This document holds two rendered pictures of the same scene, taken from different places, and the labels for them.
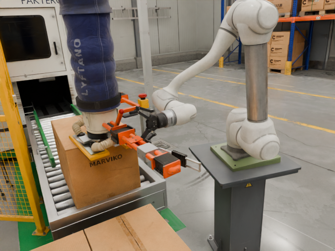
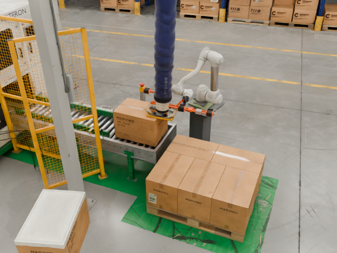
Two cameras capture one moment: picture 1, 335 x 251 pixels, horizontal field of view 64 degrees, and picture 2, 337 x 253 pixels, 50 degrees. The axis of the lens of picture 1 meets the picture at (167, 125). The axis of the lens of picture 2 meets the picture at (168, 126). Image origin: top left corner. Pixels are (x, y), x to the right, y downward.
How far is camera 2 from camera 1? 3.78 m
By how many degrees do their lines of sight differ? 36
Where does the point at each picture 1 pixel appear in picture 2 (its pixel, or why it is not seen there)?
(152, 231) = (189, 141)
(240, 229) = (204, 134)
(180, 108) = (190, 92)
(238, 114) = (203, 88)
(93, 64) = (169, 85)
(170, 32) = not seen: outside the picture
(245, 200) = (206, 121)
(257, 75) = (216, 76)
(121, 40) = not seen: outside the picture
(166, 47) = not seen: outside the picture
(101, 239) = (176, 149)
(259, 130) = (216, 94)
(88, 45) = (169, 79)
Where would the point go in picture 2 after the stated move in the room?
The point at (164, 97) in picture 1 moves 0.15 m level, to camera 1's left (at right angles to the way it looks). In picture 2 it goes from (180, 89) to (171, 92)
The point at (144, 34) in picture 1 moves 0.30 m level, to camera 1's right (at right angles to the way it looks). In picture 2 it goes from (56, 16) to (72, 13)
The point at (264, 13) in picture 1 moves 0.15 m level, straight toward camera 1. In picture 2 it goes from (221, 59) to (226, 64)
